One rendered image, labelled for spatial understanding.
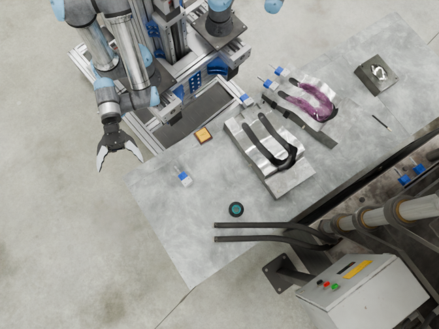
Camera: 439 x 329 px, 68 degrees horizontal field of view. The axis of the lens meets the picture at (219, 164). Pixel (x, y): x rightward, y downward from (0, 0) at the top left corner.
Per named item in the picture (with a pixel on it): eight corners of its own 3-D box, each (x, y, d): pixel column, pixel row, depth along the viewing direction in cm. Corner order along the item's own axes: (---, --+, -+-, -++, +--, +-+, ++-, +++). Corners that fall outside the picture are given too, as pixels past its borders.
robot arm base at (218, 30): (199, 23, 176) (198, 10, 167) (220, 8, 179) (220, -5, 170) (217, 42, 174) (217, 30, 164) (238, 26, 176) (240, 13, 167)
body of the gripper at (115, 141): (129, 151, 122) (123, 121, 124) (127, 142, 113) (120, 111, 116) (108, 155, 120) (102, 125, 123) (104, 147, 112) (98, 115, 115)
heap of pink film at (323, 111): (282, 100, 185) (285, 94, 178) (300, 79, 189) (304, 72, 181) (319, 128, 181) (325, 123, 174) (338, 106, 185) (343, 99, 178)
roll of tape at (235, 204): (232, 200, 176) (233, 198, 173) (245, 207, 175) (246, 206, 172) (225, 213, 174) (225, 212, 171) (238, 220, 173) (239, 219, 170)
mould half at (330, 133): (260, 98, 192) (263, 89, 181) (287, 68, 197) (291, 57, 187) (331, 149, 185) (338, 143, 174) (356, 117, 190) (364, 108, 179)
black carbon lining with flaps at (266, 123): (238, 126, 180) (240, 119, 170) (262, 111, 182) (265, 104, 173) (276, 177, 173) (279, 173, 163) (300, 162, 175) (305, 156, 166)
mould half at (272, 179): (223, 128, 187) (224, 118, 174) (260, 105, 191) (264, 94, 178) (274, 200, 176) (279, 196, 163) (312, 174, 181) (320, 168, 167)
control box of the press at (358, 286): (256, 271, 243) (318, 300, 101) (289, 248, 248) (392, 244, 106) (274, 298, 238) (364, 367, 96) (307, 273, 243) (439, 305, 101)
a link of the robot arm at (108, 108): (117, 100, 117) (94, 104, 115) (120, 111, 116) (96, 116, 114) (120, 109, 124) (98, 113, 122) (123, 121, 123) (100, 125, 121)
